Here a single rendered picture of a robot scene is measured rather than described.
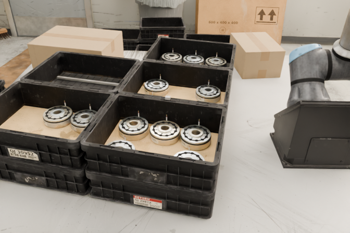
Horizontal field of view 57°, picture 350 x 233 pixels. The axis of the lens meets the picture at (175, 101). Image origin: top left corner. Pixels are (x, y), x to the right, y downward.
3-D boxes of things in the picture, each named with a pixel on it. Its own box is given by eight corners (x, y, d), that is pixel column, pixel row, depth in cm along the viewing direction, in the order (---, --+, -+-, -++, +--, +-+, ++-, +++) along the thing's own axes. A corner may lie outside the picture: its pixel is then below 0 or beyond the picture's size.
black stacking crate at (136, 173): (223, 134, 115) (226, 108, 109) (214, 197, 90) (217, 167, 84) (119, 119, 122) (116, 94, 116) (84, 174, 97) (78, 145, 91)
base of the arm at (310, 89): (325, 112, 121) (323, 86, 123) (338, 103, 107) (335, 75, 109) (284, 112, 124) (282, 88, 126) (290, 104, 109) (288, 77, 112)
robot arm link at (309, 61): (286, 86, 124) (284, 53, 127) (323, 86, 122) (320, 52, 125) (293, 78, 112) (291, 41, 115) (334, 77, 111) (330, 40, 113)
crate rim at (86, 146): (226, 112, 110) (227, 106, 109) (217, 173, 85) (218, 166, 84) (116, 98, 117) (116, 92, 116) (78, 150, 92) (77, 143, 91)
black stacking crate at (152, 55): (233, 65, 165) (236, 44, 159) (229, 93, 140) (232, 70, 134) (159, 57, 172) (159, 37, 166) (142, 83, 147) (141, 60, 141)
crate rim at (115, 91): (141, 64, 142) (141, 59, 141) (116, 98, 117) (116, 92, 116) (59, 55, 149) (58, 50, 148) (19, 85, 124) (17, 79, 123)
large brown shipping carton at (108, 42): (124, 63, 191) (122, 30, 181) (105, 87, 166) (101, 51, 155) (62, 56, 197) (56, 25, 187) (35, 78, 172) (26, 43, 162)
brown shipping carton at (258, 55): (280, 77, 179) (286, 51, 170) (241, 79, 176) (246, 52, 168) (261, 55, 204) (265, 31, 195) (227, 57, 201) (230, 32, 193)
